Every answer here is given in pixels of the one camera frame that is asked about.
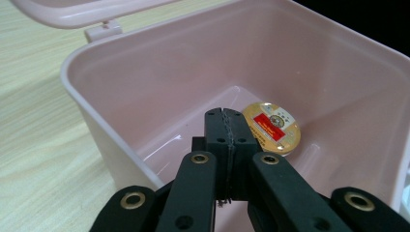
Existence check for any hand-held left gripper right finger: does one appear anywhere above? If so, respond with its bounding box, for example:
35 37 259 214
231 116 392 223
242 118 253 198
221 107 263 201

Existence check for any round gold tin red label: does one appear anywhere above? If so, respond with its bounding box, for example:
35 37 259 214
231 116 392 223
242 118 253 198
242 101 303 158

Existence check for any pink storage box white handle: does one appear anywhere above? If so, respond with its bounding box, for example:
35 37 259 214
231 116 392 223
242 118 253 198
9 0 410 232

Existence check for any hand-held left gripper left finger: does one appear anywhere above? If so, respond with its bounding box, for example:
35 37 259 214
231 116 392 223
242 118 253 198
191 107 232 203

